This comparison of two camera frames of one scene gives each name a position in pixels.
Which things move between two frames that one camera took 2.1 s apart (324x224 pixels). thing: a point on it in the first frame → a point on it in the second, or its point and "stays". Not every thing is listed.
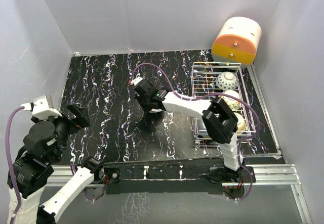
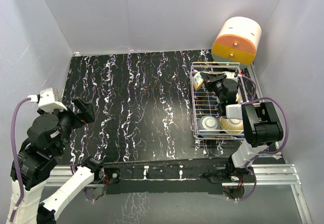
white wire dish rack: [226, 81] stays
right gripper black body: [144, 102] → [215, 84]
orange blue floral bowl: [155, 110] → [198, 80]
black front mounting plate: [185, 177] stays
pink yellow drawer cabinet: [237, 41] stays
